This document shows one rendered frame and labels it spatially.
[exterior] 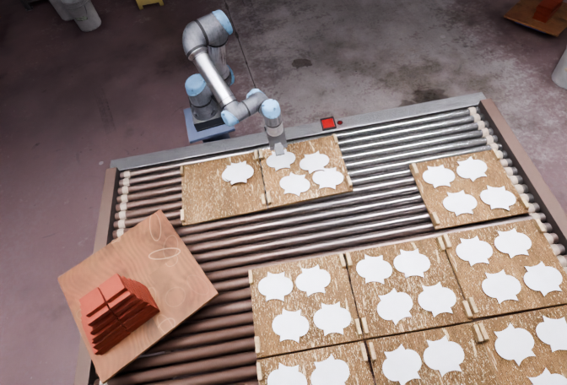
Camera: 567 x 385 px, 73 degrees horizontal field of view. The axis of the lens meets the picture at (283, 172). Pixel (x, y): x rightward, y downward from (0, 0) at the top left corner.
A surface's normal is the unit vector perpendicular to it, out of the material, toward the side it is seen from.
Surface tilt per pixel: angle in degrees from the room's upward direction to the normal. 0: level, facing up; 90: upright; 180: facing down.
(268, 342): 0
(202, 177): 0
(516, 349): 0
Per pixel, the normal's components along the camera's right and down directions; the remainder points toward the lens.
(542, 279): -0.11, -0.56
